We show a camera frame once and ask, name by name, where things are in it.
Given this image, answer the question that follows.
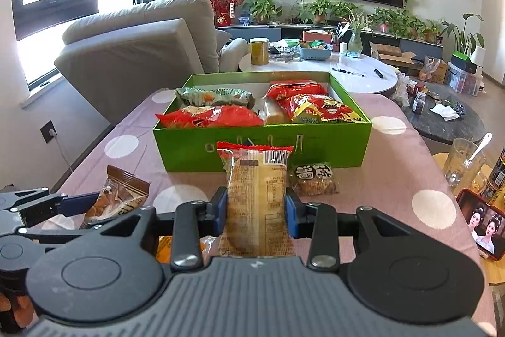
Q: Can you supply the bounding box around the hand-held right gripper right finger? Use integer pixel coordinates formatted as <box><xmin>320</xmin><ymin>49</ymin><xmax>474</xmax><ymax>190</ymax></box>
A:
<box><xmin>284</xmin><ymin>188</ymin><xmax>425</xmax><ymax>270</ymax></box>

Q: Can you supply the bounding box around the metal spoon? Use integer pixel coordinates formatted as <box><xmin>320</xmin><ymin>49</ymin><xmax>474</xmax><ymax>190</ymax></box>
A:
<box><xmin>459</xmin><ymin>132</ymin><xmax>493</xmax><ymax>180</ymax></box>

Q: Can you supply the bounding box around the bread packet with red edge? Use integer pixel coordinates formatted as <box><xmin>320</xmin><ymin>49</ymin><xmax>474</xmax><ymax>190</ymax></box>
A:
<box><xmin>216</xmin><ymin>141</ymin><xmax>295</xmax><ymax>258</ymax></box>

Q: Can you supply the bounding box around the tall leafy potted plant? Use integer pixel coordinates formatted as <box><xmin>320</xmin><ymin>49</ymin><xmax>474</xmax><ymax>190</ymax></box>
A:
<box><xmin>439</xmin><ymin>13</ymin><xmax>485</xmax><ymax>56</ymax></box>

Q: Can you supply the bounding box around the long red snack packet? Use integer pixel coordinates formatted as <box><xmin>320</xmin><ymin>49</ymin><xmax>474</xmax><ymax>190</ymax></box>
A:
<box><xmin>155</xmin><ymin>104</ymin><xmax>265</xmax><ymax>129</ymax></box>

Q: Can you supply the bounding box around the open cardboard box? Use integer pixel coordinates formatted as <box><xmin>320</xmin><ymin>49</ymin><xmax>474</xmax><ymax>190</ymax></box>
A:
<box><xmin>369</xmin><ymin>42</ymin><xmax>417</xmax><ymax>68</ymax></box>

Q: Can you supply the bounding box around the glass jar with dark contents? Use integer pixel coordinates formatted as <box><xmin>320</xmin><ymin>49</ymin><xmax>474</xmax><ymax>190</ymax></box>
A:
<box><xmin>411</xmin><ymin>91</ymin><xmax>427</xmax><ymax>115</ymax></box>

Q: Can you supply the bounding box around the row of potted plants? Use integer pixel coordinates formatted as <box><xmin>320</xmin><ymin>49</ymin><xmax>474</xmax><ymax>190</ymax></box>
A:
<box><xmin>241</xmin><ymin>0</ymin><xmax>443</xmax><ymax>45</ymax></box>

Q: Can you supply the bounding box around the dark round table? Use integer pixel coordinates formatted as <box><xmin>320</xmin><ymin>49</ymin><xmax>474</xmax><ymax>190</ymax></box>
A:
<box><xmin>396</xmin><ymin>83</ymin><xmax>487</xmax><ymax>145</ymax></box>

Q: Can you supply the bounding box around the red and yellow snack packet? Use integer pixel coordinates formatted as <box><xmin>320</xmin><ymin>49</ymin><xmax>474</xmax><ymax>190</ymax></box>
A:
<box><xmin>288</xmin><ymin>94</ymin><xmax>358</xmax><ymax>125</ymax></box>

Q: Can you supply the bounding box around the white tissue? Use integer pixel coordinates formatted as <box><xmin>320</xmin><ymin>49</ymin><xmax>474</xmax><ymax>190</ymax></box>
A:
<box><xmin>429</xmin><ymin>103</ymin><xmax>460</xmax><ymax>122</ymax></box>

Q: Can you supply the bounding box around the long grey television console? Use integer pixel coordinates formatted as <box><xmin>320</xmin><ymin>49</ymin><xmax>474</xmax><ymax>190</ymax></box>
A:
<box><xmin>217</xmin><ymin>23</ymin><xmax>445</xmax><ymax>60</ymax></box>

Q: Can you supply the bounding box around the white power cable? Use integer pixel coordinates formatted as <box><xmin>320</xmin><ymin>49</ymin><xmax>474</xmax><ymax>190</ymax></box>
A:
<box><xmin>50</xmin><ymin>131</ymin><xmax>74</xmax><ymax>174</ymax></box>

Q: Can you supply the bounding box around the orange snack packet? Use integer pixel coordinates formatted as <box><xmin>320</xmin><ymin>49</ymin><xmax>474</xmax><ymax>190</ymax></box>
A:
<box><xmin>155</xmin><ymin>235</ymin><xmax>176</xmax><ymax>264</ymax></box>

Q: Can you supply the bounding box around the yellow canister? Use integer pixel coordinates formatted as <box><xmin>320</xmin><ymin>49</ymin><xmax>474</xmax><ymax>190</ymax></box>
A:
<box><xmin>249</xmin><ymin>37</ymin><xmax>270</xmax><ymax>66</ymax></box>

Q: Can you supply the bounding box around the drinking glass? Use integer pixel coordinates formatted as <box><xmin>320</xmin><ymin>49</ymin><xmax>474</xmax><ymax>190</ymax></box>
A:
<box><xmin>443</xmin><ymin>137</ymin><xmax>487</xmax><ymax>198</ymax></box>

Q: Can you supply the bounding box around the clear bread packet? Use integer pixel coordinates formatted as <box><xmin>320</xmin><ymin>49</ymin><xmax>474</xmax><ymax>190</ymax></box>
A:
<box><xmin>258</xmin><ymin>98</ymin><xmax>291</xmax><ymax>125</ymax></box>

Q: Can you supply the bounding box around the round cake packet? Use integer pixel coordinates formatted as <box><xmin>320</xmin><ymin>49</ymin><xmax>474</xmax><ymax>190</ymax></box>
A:
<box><xmin>289</xmin><ymin>162</ymin><xmax>340</xmax><ymax>196</ymax></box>

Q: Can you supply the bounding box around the brown snack packet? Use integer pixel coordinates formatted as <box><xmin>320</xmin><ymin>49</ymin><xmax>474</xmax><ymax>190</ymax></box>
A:
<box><xmin>80</xmin><ymin>165</ymin><xmax>152</xmax><ymax>231</ymax></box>

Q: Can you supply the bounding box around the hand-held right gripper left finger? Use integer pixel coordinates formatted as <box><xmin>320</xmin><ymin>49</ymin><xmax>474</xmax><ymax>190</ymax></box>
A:
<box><xmin>87</xmin><ymin>186</ymin><xmax>229</xmax><ymax>270</ymax></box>

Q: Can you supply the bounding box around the green cardboard box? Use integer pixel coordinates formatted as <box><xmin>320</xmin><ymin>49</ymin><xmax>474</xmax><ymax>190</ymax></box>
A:
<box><xmin>152</xmin><ymin>70</ymin><xmax>373</xmax><ymax>172</ymax></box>

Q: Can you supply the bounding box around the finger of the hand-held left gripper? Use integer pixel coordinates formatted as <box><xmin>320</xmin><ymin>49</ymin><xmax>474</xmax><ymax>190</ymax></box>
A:
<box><xmin>0</xmin><ymin>211</ymin><xmax>109</xmax><ymax>248</ymax></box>
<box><xmin>0</xmin><ymin>185</ymin><xmax>100</xmax><ymax>223</ymax></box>

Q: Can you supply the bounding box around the beige recliner sofa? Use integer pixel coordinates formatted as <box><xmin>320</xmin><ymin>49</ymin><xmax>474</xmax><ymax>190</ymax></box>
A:
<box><xmin>54</xmin><ymin>0</ymin><xmax>250</xmax><ymax>124</ymax></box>

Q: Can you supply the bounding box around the round white table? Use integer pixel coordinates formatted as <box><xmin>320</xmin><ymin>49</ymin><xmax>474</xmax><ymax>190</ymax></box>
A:
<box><xmin>238</xmin><ymin>51</ymin><xmax>399</xmax><ymax>95</ymax></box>

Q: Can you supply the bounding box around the red flower decoration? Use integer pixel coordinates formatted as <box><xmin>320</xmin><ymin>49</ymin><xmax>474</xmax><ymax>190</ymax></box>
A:
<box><xmin>205</xmin><ymin>0</ymin><xmax>247</xmax><ymax>27</ymax></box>

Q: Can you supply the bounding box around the pink polka dot tablecloth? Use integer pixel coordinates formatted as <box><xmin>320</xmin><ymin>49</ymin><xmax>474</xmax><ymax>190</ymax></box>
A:
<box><xmin>29</xmin><ymin>86</ymin><xmax>498</xmax><ymax>337</ymax></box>

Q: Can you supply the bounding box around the clear plastic bag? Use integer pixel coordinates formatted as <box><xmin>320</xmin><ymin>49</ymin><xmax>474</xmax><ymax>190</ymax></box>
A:
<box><xmin>390</xmin><ymin>72</ymin><xmax>411</xmax><ymax>107</ymax></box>

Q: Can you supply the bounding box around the black wall socket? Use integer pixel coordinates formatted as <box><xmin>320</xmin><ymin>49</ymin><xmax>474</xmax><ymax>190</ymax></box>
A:
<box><xmin>40</xmin><ymin>118</ymin><xmax>59</xmax><ymax>144</ymax></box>

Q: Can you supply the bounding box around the dark drink can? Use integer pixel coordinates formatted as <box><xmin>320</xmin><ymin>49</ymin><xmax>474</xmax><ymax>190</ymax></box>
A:
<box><xmin>483</xmin><ymin>147</ymin><xmax>505</xmax><ymax>206</ymax></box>

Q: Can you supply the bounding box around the green and black box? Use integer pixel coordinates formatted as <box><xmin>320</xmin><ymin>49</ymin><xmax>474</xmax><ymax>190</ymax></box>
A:
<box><xmin>449</xmin><ymin>51</ymin><xmax>478</xmax><ymax>74</ymax></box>

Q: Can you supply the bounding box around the clear storage box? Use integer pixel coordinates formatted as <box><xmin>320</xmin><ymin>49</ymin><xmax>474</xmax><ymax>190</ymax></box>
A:
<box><xmin>447</xmin><ymin>66</ymin><xmax>483</xmax><ymax>96</ymax></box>

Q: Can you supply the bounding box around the blue plastic basket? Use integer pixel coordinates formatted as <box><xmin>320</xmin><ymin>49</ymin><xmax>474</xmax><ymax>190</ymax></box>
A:
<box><xmin>298</xmin><ymin>42</ymin><xmax>334</xmax><ymax>62</ymax></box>

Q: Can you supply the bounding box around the pile of clear wrappers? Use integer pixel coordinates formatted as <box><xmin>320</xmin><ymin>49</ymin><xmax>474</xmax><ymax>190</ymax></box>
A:
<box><xmin>270</xmin><ymin>39</ymin><xmax>301</xmax><ymax>63</ymax></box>

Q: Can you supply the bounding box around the phone in red case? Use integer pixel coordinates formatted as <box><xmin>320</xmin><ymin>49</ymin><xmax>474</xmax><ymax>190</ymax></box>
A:
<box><xmin>455</xmin><ymin>189</ymin><xmax>505</xmax><ymax>263</ymax></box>

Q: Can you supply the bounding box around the red storage box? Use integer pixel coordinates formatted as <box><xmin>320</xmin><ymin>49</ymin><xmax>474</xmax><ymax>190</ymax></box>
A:
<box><xmin>302</xmin><ymin>29</ymin><xmax>334</xmax><ymax>44</ymax></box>

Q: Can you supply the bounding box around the glass vase with plant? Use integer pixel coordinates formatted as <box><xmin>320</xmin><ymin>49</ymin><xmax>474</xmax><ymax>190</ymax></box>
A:
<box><xmin>346</xmin><ymin>10</ymin><xmax>372</xmax><ymax>54</ymax></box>

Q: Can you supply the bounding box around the green snack packet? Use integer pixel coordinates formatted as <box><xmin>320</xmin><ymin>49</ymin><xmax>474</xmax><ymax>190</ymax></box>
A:
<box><xmin>175</xmin><ymin>86</ymin><xmax>257</xmax><ymax>110</ymax></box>

